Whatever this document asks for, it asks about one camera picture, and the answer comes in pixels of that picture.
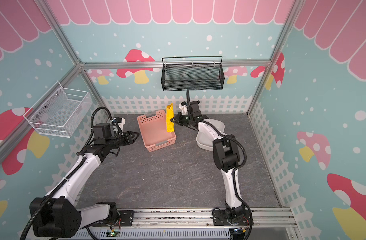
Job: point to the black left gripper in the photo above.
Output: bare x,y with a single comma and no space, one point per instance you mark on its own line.
128,136

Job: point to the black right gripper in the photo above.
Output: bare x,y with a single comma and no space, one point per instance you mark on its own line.
179,119

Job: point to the yellow paper napkin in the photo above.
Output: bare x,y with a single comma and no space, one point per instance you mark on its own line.
169,117

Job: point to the pink perforated basket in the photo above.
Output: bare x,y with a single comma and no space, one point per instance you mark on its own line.
154,131

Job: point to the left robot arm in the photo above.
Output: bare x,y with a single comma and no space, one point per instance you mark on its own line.
54,216

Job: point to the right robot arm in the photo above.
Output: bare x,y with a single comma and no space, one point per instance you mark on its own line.
228,155

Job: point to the white plastic tray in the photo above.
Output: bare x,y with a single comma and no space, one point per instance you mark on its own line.
207,134

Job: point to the black wire wall basket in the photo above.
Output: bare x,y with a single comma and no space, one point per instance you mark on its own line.
197,73

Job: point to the white wire wall basket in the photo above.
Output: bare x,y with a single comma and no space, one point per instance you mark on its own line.
59,112

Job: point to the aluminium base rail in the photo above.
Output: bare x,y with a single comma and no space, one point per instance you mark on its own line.
195,224

